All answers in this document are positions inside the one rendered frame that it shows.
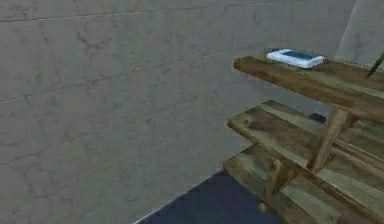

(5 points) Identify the brown wooden shelf unit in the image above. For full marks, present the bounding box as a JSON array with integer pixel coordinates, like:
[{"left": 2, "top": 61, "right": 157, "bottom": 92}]
[{"left": 222, "top": 54, "right": 384, "bottom": 224}]

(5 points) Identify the white and blue book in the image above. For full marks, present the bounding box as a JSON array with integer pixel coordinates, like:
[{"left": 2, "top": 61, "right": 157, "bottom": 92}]
[{"left": 266, "top": 48, "right": 326, "bottom": 70}]

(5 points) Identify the small dark round object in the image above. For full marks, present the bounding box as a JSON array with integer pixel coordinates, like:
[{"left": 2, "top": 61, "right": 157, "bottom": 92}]
[{"left": 309, "top": 112, "right": 327, "bottom": 125}]

